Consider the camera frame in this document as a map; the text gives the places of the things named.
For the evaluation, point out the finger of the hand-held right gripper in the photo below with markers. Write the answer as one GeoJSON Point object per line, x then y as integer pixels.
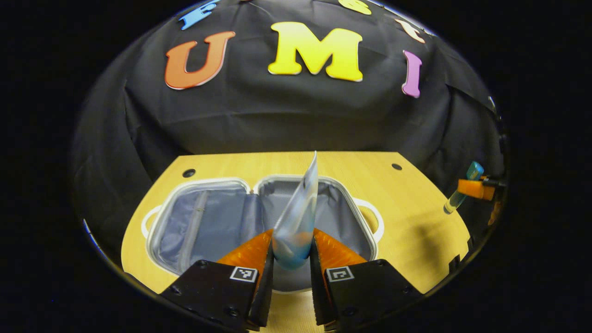
{"type": "Point", "coordinates": [469, 188]}
{"type": "Point", "coordinates": [495, 213]}

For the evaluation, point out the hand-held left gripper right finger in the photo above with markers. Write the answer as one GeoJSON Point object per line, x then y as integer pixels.
{"type": "Point", "coordinates": [317, 296]}

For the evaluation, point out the black backdrop cloth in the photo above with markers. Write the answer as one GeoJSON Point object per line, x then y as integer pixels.
{"type": "Point", "coordinates": [286, 115]}

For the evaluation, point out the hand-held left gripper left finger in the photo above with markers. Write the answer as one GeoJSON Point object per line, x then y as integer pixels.
{"type": "Point", "coordinates": [266, 296]}

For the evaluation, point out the blue lotion bottle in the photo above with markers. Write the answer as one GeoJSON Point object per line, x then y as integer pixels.
{"type": "Point", "coordinates": [474, 171]}

